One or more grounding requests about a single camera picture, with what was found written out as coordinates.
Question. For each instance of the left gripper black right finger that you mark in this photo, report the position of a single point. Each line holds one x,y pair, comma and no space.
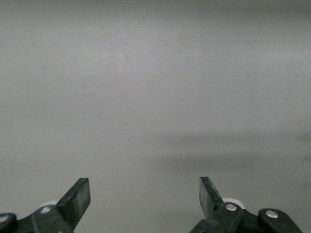
209,201

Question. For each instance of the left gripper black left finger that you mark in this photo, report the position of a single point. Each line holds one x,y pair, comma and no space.
75,204

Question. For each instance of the dark grey table mat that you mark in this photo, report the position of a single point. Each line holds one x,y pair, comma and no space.
145,97

